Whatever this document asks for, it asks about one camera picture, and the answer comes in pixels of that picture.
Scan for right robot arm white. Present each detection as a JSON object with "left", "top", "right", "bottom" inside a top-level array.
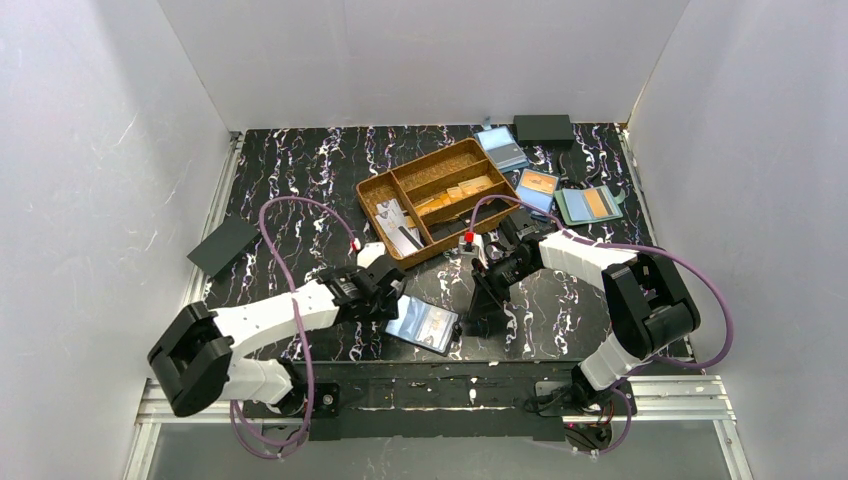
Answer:
[{"left": 466, "top": 231, "right": 701, "bottom": 399}]

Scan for light blue card holder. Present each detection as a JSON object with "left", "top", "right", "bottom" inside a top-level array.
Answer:
[{"left": 474, "top": 126, "right": 529, "bottom": 173}]

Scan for white cards in tray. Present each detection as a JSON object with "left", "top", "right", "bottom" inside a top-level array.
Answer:
[{"left": 376, "top": 198, "right": 424, "bottom": 257}]

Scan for black leather card holder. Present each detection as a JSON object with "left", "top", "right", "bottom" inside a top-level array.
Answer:
[{"left": 385, "top": 295, "right": 460, "bottom": 356}]

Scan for aluminium frame rail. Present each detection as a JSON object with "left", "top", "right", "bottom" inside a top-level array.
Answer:
[{"left": 122, "top": 132, "right": 243, "bottom": 480}]

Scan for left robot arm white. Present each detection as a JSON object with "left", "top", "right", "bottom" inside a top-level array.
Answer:
[{"left": 147, "top": 255, "right": 406, "bottom": 418}]

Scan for black box at back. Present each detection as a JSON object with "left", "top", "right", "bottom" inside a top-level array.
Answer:
[{"left": 513, "top": 114, "right": 576, "bottom": 146}]

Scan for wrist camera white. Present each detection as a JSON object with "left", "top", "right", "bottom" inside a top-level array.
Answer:
[
  {"left": 356, "top": 242, "right": 387, "bottom": 268},
  {"left": 458, "top": 231, "right": 488, "bottom": 269}
]

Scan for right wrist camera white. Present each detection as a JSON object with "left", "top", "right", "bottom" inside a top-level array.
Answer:
[{"left": 458, "top": 231, "right": 488, "bottom": 269}]

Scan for black cards in tray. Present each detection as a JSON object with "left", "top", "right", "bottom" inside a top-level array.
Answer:
[{"left": 428, "top": 199, "right": 510, "bottom": 242}]

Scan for tan cards in tray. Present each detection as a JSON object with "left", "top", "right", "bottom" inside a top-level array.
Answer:
[{"left": 414, "top": 175, "right": 494, "bottom": 215}]

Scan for brown woven organizer tray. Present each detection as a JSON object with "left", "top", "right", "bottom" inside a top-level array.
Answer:
[{"left": 356, "top": 138, "right": 517, "bottom": 270}]

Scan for blue card holder orange card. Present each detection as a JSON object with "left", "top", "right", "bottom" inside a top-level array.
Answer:
[{"left": 515, "top": 168, "right": 559, "bottom": 220}]

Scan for dark grey card case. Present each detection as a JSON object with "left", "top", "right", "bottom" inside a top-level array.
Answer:
[{"left": 186, "top": 216, "right": 260, "bottom": 277}]

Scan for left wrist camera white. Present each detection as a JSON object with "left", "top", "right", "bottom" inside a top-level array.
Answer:
[{"left": 356, "top": 242, "right": 387, "bottom": 268}]

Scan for green card wallet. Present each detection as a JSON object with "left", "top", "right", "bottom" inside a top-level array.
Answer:
[{"left": 554, "top": 185, "right": 626, "bottom": 226}]

